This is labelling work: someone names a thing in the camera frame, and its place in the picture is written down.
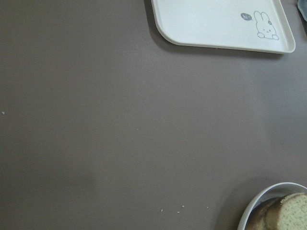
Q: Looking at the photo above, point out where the white round plate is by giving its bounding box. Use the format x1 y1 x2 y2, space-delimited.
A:
237 182 307 230

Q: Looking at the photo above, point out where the bread slice bottom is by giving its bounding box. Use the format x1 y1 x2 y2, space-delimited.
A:
245 198 278 230

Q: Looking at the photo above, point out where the bread slice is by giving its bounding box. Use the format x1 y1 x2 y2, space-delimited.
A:
245 198 278 230
265 193 307 230

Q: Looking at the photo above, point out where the bread slice top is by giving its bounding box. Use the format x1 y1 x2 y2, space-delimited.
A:
265 193 307 230

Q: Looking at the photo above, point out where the cream rabbit tray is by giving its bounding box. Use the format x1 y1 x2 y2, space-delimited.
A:
151 0 295 54

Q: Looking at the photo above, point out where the grey folded cloth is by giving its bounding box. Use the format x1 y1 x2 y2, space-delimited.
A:
297 0 307 21

